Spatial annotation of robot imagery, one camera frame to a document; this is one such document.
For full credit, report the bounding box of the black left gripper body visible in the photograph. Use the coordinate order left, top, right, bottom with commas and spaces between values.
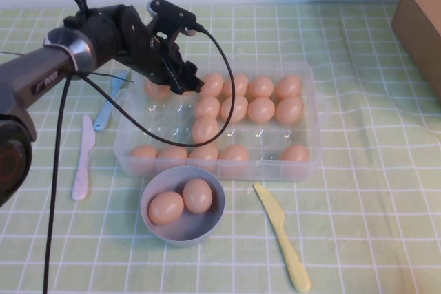
115, 3, 189, 85

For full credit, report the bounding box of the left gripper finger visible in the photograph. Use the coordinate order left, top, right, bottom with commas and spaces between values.
184, 61, 205, 92
170, 78, 194, 96

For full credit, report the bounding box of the clear plastic egg box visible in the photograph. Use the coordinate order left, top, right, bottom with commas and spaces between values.
112, 59, 330, 183

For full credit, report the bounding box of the brown cardboard box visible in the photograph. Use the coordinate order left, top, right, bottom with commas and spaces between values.
385, 0, 441, 102

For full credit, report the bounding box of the blue plastic fork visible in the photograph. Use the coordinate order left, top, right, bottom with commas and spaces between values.
93, 69, 132, 132

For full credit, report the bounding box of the pink plastic knife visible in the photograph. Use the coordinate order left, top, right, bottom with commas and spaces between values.
71, 115, 96, 201

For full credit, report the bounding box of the grey-blue round bowl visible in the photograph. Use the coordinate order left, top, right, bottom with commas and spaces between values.
140, 165, 227, 249

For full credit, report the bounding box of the yellow plastic knife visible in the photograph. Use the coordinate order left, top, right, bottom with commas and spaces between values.
253, 182, 311, 293

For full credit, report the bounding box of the green checked tablecloth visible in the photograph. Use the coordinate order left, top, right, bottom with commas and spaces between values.
0, 3, 441, 294

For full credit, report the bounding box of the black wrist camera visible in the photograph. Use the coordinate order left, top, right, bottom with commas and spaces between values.
146, 0, 200, 39

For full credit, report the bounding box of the white cable tie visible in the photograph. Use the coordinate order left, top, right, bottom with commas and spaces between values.
43, 39, 79, 72

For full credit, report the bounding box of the long black camera cable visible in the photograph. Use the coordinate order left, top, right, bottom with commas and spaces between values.
42, 23, 238, 294

